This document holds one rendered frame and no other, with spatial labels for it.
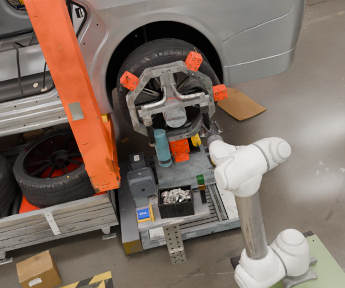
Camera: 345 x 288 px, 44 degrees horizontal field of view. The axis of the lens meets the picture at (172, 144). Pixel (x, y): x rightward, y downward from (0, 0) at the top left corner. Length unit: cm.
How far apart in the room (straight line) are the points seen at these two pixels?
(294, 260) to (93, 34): 173
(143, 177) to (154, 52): 84
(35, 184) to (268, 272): 166
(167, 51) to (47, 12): 82
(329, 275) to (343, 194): 103
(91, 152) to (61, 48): 65
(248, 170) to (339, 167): 185
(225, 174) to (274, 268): 60
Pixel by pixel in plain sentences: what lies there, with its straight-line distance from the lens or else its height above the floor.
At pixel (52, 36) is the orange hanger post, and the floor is 156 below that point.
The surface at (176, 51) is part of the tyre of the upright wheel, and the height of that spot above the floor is 116.
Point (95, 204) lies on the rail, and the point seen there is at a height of 35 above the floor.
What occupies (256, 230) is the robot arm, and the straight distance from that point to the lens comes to 192.
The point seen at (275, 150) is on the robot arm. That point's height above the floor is 121.
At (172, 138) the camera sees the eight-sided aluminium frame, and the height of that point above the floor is 60.
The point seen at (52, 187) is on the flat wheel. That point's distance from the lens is 297.
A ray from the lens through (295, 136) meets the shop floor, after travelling 376.
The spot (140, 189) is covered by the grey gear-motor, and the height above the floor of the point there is 33.
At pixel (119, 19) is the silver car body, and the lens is 271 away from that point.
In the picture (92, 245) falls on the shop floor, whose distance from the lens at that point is 318.
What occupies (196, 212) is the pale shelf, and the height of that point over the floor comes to 45.
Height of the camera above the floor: 232
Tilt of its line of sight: 38 degrees down
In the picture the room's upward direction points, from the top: 12 degrees counter-clockwise
